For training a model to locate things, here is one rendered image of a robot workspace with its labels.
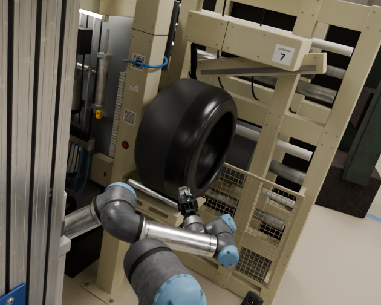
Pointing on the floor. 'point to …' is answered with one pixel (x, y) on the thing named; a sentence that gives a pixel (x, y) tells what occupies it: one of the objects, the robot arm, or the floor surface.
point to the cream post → (129, 137)
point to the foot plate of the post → (89, 285)
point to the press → (363, 139)
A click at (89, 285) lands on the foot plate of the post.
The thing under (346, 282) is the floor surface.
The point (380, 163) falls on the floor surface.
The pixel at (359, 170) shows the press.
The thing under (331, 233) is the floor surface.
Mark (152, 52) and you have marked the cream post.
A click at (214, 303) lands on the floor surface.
